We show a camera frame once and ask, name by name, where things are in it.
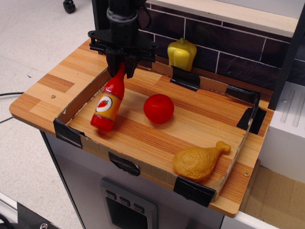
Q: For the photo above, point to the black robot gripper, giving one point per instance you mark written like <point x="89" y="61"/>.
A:
<point x="126" y="41"/>

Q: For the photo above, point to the red hot sauce bottle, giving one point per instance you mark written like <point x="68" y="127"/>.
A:
<point x="110" y="101"/>

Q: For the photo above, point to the yellow toy chicken drumstick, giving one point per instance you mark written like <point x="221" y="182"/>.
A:
<point x="197" y="163"/>

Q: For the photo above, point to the yellow toy bell pepper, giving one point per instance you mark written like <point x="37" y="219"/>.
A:
<point x="181" y="54"/>

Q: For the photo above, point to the black caster wheel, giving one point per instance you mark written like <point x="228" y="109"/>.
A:
<point x="69" y="6"/>

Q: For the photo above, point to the white toy sink unit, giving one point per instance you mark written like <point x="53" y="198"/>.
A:
<point x="283" y="150"/>

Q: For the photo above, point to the grey oven control panel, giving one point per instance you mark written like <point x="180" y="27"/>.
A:
<point x="126" y="209"/>

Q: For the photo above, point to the red toy tomato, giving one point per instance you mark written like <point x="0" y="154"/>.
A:
<point x="158" y="108"/>

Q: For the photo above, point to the cardboard fence with black tape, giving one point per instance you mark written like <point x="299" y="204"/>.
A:
<point x="216" y="112"/>

